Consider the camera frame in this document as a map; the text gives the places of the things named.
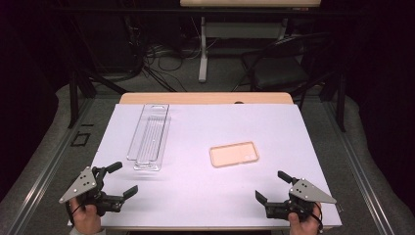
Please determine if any hand-held gripper cable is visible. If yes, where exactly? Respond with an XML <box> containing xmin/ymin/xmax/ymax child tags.
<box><xmin>65</xmin><ymin>201</ymin><xmax>83</xmax><ymax>227</ymax></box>
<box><xmin>307</xmin><ymin>203</ymin><xmax>325</xmax><ymax>233</ymax></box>

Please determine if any person's right hand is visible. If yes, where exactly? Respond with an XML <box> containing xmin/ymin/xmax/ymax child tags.
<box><xmin>288</xmin><ymin>202</ymin><xmax>324</xmax><ymax>235</ymax></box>

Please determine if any wooden table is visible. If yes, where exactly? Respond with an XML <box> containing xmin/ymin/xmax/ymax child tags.
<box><xmin>118</xmin><ymin>92</ymin><xmax>294</xmax><ymax>106</ymax></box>

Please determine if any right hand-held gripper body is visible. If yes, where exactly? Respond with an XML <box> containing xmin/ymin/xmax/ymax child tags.
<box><xmin>264</xmin><ymin>177</ymin><xmax>338</xmax><ymax>223</ymax></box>

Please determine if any white table board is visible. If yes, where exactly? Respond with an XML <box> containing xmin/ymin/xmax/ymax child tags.
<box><xmin>67</xmin><ymin>103</ymin><xmax>343</xmax><ymax>229</ymax></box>

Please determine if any person's left hand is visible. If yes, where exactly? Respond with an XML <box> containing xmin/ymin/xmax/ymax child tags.
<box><xmin>69</xmin><ymin>196</ymin><xmax>103</xmax><ymax>235</ymax></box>

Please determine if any black chair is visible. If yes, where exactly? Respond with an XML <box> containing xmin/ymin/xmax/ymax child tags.
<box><xmin>240</xmin><ymin>32</ymin><xmax>331</xmax><ymax>93</ymax></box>

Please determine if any black metal frame post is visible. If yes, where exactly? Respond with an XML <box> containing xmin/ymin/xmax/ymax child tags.
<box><xmin>337</xmin><ymin>72</ymin><xmax>347</xmax><ymax>133</ymax></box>
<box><xmin>68</xmin><ymin>70</ymin><xmax>80</xmax><ymax>129</ymax></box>

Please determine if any right hand-held gripper cable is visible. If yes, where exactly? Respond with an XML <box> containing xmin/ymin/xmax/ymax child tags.
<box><xmin>307</xmin><ymin>203</ymin><xmax>325</xmax><ymax>233</ymax></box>

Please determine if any left hand-held gripper cable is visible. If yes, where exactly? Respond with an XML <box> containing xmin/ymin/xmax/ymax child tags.
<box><xmin>65</xmin><ymin>201</ymin><xmax>83</xmax><ymax>227</ymax></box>

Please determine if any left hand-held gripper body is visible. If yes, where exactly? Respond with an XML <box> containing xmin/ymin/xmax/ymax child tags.
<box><xmin>59</xmin><ymin>165</ymin><xmax>126</xmax><ymax>217</ymax></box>

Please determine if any peach phone case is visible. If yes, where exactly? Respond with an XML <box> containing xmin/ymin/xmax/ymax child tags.
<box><xmin>208</xmin><ymin>141</ymin><xmax>260</xmax><ymax>168</ymax></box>

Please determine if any white-legged desk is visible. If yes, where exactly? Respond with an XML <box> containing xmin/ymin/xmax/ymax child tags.
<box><xmin>179</xmin><ymin>0</ymin><xmax>322</xmax><ymax>83</ymax></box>

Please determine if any clear plastic slotted rack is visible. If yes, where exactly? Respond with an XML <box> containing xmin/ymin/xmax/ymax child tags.
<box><xmin>126</xmin><ymin>103</ymin><xmax>172</xmax><ymax>172</ymax></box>

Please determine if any bundle of floor cables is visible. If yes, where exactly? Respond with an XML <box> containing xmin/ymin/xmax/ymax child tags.
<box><xmin>130</xmin><ymin>38</ymin><xmax>211</xmax><ymax>93</ymax></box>

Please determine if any aluminium floor rail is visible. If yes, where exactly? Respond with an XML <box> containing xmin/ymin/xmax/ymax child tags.
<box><xmin>6</xmin><ymin>97</ymin><xmax>96</xmax><ymax>235</ymax></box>
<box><xmin>322</xmin><ymin>97</ymin><xmax>396</xmax><ymax>235</ymax></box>

